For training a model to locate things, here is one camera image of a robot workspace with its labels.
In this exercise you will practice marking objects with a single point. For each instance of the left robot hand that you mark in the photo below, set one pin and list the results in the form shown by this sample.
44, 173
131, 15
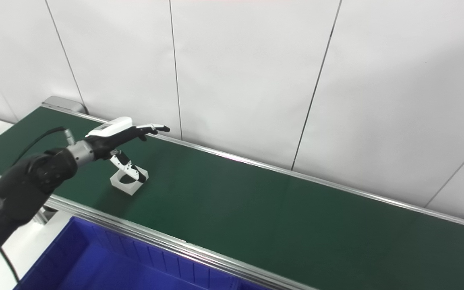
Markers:
109, 137

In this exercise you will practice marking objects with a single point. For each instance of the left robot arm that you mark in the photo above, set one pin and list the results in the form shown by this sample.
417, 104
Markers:
18, 193

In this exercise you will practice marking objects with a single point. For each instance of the aluminium conveyor leg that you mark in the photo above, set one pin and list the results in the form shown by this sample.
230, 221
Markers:
46, 214

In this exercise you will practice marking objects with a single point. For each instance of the green conveyor belt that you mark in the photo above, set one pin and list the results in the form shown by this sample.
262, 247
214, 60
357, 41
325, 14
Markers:
256, 217
163, 237

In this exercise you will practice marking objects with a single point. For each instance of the blue plastic bin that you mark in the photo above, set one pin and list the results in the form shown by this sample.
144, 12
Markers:
107, 262

